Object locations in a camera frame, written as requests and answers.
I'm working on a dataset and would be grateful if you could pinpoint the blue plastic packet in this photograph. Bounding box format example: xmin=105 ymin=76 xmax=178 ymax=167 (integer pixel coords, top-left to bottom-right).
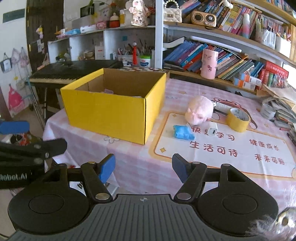
xmin=173 ymin=125 xmax=195 ymax=141

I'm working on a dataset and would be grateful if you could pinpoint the small white charger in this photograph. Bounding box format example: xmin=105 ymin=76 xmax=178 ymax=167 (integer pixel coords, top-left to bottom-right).
xmin=207 ymin=124 xmax=218 ymax=136

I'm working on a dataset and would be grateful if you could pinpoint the pink plush pig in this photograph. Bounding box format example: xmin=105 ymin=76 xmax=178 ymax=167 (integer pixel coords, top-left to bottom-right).
xmin=185 ymin=95 xmax=214 ymax=126

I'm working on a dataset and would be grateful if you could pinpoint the yellow tape roll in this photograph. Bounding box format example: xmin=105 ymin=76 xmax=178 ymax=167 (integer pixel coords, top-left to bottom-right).
xmin=226 ymin=108 xmax=250 ymax=133

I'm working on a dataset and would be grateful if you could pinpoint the white spray bottle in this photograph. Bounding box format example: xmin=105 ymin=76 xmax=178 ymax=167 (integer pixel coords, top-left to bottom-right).
xmin=213 ymin=102 xmax=232 ymax=116

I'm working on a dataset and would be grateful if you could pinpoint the grey toy truck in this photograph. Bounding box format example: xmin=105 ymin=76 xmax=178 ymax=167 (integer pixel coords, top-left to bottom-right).
xmin=104 ymin=89 xmax=114 ymax=94

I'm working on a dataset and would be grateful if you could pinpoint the pink checkered tablecloth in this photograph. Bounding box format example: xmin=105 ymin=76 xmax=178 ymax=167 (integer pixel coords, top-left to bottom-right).
xmin=43 ymin=79 xmax=295 ymax=205

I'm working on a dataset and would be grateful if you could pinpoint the black electronic keyboard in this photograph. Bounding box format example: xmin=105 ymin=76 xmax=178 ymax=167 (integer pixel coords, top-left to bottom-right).
xmin=29 ymin=60 xmax=123 ymax=85

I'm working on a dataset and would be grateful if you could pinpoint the yellow cardboard box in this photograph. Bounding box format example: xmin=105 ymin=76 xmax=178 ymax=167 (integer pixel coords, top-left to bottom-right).
xmin=61 ymin=68 xmax=167 ymax=145

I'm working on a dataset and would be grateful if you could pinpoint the white tape roll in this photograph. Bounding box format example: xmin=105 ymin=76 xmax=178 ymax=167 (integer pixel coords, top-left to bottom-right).
xmin=260 ymin=103 xmax=276 ymax=120

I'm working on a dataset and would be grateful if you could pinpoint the chessboard box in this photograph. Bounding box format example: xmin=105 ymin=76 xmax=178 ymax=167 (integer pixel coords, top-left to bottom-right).
xmin=121 ymin=66 xmax=170 ymax=79

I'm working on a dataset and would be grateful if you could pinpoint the pink cylinder cup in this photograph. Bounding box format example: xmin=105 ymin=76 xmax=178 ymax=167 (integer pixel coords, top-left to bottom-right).
xmin=200 ymin=49 xmax=218 ymax=80

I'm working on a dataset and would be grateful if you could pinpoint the stack of papers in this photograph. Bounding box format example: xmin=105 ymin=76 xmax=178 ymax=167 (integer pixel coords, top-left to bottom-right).
xmin=256 ymin=85 xmax=295 ymax=146

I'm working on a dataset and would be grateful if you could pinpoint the white jar green lid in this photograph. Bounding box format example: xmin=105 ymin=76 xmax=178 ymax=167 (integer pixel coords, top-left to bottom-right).
xmin=139 ymin=55 xmax=152 ymax=68

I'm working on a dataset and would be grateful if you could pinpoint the white bookshelf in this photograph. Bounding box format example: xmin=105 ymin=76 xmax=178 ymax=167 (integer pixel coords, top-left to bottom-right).
xmin=47 ymin=0 xmax=296 ymax=93

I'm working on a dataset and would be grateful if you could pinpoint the retro wooden radio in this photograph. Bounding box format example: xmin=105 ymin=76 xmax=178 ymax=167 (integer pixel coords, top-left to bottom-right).
xmin=191 ymin=11 xmax=217 ymax=28

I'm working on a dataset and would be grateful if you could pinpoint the white quilted handbag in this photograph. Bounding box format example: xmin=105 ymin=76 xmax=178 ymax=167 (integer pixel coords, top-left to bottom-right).
xmin=164 ymin=0 xmax=182 ymax=23

